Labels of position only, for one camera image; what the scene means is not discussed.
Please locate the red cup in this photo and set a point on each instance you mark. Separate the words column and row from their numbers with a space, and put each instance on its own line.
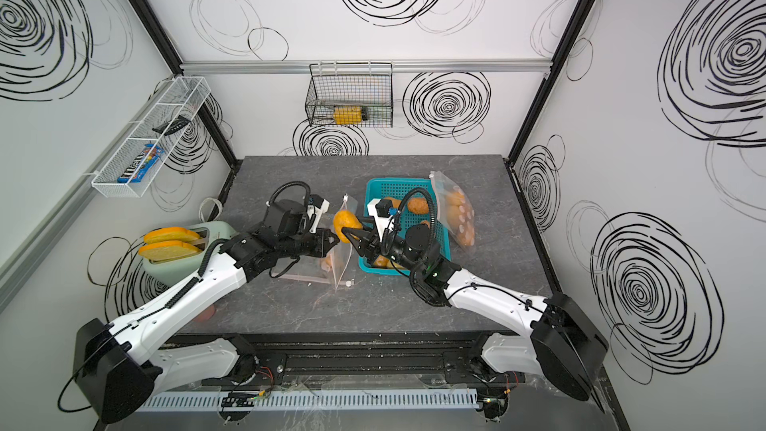
column 207, row 314

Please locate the black wire wall basket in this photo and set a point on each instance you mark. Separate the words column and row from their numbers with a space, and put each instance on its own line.
column 366, row 84

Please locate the upper toast slice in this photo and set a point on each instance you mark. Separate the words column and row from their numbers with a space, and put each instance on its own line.
column 171, row 234

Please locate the white slotted cable duct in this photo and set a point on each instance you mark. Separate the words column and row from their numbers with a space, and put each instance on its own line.
column 314, row 400

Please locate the teal plastic basket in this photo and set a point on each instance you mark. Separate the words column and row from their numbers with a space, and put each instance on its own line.
column 397, row 188

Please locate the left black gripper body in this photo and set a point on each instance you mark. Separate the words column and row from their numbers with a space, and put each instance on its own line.
column 305, row 243

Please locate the potato top right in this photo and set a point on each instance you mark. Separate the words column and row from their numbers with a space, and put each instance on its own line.
column 418, row 205

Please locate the potato bottom left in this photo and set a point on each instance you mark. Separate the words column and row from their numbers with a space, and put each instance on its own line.
column 382, row 263

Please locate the clear zipper bag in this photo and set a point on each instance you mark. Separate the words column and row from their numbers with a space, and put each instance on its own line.
column 306, row 269
column 441, row 186
column 342, row 256

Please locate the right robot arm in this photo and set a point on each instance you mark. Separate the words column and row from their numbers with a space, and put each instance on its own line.
column 525, row 318

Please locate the toast slice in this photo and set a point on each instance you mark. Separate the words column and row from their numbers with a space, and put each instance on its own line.
column 168, row 251
column 171, row 234

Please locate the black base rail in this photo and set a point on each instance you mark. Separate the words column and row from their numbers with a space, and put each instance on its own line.
column 371, row 359

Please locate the black remote control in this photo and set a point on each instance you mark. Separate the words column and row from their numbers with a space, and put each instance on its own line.
column 172, row 127

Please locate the potato centre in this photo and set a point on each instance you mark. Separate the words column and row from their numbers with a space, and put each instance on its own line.
column 342, row 219

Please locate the lower toast slice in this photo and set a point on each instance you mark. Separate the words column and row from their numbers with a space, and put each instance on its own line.
column 168, row 251

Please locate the yellow item in basket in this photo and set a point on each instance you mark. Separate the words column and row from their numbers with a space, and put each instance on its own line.
column 348, row 115

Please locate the blue candy packet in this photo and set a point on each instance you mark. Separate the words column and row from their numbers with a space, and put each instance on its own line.
column 141, row 165

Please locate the white wire shelf basket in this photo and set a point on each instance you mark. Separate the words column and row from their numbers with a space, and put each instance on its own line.
column 180, row 96

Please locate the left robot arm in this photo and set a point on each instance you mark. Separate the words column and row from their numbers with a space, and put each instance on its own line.
column 120, row 365

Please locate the mint green toaster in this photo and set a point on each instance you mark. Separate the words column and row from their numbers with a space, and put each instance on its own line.
column 171, row 272

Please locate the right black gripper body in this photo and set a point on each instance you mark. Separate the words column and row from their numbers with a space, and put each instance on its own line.
column 397, row 250

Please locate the potato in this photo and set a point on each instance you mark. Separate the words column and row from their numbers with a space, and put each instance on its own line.
column 418, row 205
column 342, row 219
column 382, row 263

